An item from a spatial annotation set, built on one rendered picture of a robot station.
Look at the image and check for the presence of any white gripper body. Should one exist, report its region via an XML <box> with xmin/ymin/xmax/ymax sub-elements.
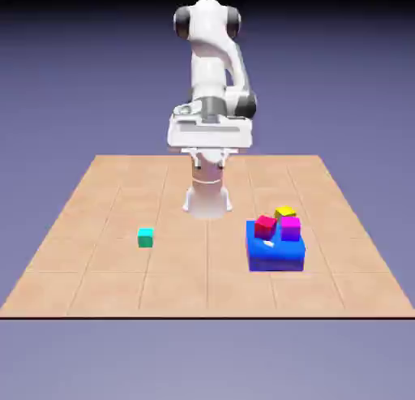
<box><xmin>166</xmin><ymin>113</ymin><xmax>254</xmax><ymax>155</ymax></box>

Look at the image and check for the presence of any small red cube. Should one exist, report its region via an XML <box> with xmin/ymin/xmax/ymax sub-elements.
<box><xmin>254</xmin><ymin>214</ymin><xmax>279</xmax><ymax>241</ymax></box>

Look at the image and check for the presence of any small yellow cube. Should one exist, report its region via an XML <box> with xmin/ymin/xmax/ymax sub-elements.
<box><xmin>274</xmin><ymin>205</ymin><xmax>297</xmax><ymax>222</ymax></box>

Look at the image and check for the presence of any small teal cube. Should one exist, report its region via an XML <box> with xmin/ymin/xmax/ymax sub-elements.
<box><xmin>137</xmin><ymin>227</ymin><xmax>155</xmax><ymax>248</ymax></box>

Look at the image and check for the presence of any small magenta cube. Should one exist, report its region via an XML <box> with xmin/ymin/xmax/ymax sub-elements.
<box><xmin>280</xmin><ymin>216</ymin><xmax>302</xmax><ymax>243</ymax></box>

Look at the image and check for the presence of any large blue box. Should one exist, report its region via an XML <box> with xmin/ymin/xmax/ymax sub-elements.
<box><xmin>245</xmin><ymin>219</ymin><xmax>306</xmax><ymax>273</ymax></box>

